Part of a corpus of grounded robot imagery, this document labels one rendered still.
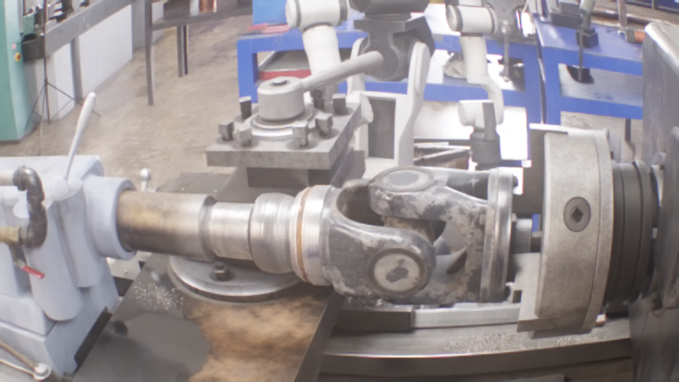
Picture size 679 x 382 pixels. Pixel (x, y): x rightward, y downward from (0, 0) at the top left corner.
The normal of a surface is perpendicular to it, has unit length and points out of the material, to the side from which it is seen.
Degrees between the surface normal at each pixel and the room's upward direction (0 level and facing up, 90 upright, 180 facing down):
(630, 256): 77
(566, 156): 19
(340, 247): 90
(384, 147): 82
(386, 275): 90
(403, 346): 0
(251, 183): 90
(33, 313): 61
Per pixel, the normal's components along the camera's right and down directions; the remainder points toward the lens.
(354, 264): -0.52, 0.40
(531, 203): -0.21, 0.27
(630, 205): -0.18, -0.42
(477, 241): -0.32, 0.43
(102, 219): -0.19, -0.04
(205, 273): -0.07, -0.90
